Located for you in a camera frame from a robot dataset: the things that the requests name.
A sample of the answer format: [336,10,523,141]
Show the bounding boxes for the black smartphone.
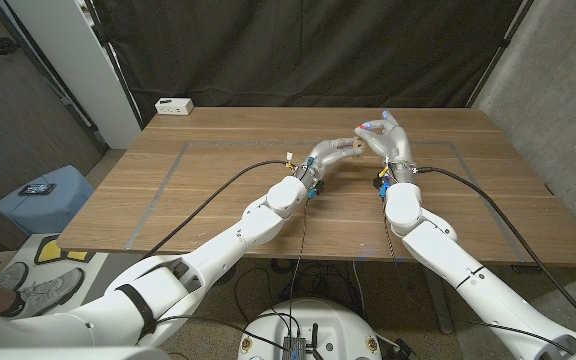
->
[18,182,58,197]

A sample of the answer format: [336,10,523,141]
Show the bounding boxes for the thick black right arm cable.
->
[415,166,576,341]

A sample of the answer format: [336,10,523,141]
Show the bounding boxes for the black backdrop curtain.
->
[87,0,537,127]

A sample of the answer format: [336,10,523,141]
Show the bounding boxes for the white wall panel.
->
[5,0,142,150]

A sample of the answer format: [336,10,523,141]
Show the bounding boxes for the thin black right wrist wire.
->
[381,195,576,351]

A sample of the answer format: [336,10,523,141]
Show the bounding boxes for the thin black wrist wire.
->
[286,198,309,346]
[381,195,576,351]

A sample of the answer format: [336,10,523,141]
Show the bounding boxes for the black metal rail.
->
[0,0,109,154]

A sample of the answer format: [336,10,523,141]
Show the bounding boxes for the thin black left wrist wire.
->
[286,198,309,346]

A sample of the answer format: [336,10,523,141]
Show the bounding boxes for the black floor cable tangle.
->
[232,258,364,321]

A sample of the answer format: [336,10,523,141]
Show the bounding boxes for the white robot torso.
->
[237,298,383,360]

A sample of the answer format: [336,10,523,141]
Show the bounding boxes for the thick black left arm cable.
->
[142,160,294,260]

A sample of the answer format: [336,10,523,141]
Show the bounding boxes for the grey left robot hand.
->
[293,137,355,194]

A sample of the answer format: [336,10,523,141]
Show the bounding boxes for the white floor cable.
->
[351,260,367,314]

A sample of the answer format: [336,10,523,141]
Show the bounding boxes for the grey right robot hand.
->
[353,110,417,184]

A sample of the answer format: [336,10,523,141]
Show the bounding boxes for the black backdrop stand pole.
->
[83,0,145,130]
[466,0,537,109]

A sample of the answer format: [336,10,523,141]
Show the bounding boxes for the blue plastic stool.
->
[0,165,96,236]

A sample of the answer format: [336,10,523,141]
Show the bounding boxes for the white power strip box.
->
[154,97,195,116]

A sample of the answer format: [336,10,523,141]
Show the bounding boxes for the black plug beside torso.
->
[391,338,417,360]

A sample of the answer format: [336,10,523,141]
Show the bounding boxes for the white board yellow black marking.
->
[20,232,112,274]

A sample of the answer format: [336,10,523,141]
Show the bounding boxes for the grey table leg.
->
[420,262,455,335]

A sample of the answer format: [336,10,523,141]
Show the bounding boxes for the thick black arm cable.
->
[142,160,294,260]
[415,166,576,341]

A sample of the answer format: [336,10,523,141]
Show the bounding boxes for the black door handle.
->
[0,37,22,56]

